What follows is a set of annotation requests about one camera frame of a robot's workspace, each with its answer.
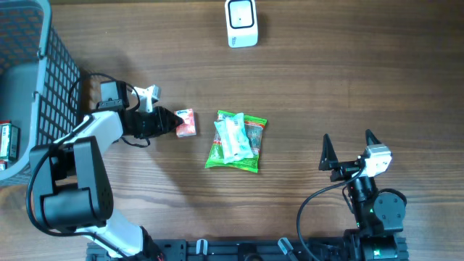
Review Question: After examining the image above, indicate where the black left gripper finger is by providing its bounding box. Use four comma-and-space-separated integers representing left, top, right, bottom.
159, 107, 183, 125
161, 121, 183, 135

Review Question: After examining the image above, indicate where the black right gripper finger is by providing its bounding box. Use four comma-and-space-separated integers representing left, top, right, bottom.
318, 133, 339, 170
365, 129, 381, 146

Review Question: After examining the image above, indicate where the orange tissue pack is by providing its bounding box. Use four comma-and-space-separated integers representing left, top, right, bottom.
175, 109, 196, 138

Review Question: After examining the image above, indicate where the green snack bag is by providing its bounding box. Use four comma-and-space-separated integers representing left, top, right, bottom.
204, 110, 267, 173

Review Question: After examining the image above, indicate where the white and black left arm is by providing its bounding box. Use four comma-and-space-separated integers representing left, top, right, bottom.
26, 80, 183, 260

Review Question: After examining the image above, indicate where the white barcode scanner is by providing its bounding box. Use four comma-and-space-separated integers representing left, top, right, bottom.
224, 0, 258, 48

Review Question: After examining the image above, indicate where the dark grey plastic basket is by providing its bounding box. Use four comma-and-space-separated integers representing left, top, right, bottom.
1, 1, 82, 186

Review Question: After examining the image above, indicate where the green white box in basket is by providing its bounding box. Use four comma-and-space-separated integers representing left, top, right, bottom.
1, 123, 20, 162

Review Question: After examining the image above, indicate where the red white box in basket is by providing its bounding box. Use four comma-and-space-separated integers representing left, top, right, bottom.
1, 122, 12, 171

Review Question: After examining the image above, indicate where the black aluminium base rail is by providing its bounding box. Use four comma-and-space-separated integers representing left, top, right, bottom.
86, 237, 410, 261

